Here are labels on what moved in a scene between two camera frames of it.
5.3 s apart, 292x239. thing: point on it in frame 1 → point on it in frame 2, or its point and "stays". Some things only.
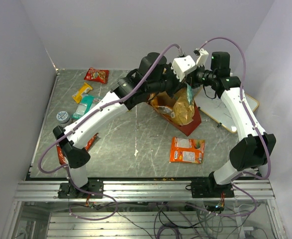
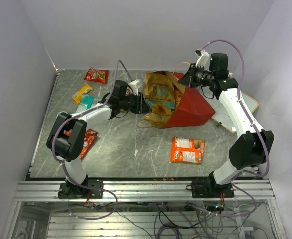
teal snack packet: (87, 101) stays
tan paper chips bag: (184, 109) → (161, 94)
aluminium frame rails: (144, 209) stays
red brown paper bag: (163, 104) → (191, 106)
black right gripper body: (200, 76) stays
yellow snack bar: (85, 89) stays
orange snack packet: (186, 151) stays
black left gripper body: (169, 83) → (134, 103)
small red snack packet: (99, 75) stays
